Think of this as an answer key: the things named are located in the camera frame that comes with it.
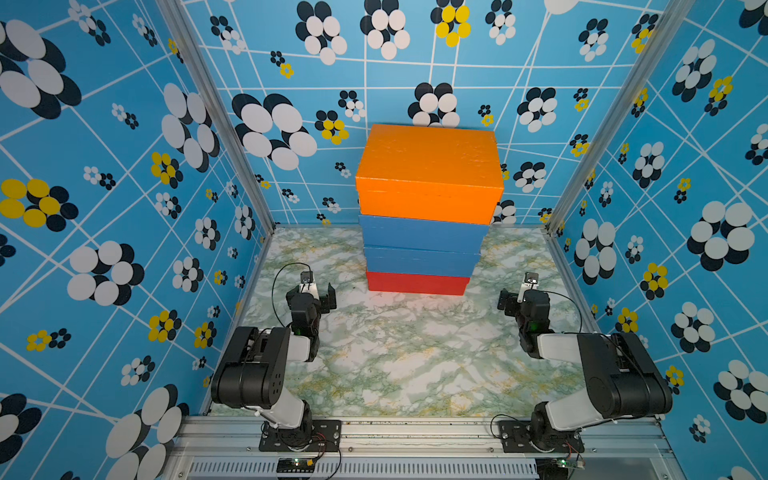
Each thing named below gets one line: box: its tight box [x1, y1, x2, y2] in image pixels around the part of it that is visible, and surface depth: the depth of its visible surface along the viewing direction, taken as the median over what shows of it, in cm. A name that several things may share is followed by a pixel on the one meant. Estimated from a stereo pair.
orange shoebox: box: [356, 124, 504, 225], surface depth 72 cm
